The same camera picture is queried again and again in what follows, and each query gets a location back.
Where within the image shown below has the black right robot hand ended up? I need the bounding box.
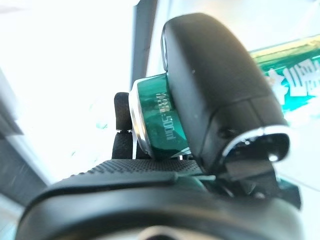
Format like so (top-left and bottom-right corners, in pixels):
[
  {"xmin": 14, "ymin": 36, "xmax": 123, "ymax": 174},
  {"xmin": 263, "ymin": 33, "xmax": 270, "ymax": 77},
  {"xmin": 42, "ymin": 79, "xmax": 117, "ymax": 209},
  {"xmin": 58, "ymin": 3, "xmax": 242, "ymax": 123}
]
[{"xmin": 14, "ymin": 12, "xmax": 310, "ymax": 240}]

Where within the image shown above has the tall green beer can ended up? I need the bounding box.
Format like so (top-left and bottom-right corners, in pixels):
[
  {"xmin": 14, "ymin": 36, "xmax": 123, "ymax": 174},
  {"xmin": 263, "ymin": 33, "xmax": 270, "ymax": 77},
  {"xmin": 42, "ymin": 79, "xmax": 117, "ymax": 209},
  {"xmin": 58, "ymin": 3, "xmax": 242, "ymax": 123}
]
[{"xmin": 127, "ymin": 34, "xmax": 320, "ymax": 193}]

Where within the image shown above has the black window frame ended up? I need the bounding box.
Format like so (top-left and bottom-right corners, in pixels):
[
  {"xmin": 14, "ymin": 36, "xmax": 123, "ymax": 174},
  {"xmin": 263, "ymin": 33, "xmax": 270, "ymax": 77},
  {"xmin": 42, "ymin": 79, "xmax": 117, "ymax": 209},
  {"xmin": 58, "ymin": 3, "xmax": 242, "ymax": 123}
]
[{"xmin": 131, "ymin": 0, "xmax": 158, "ymax": 85}]

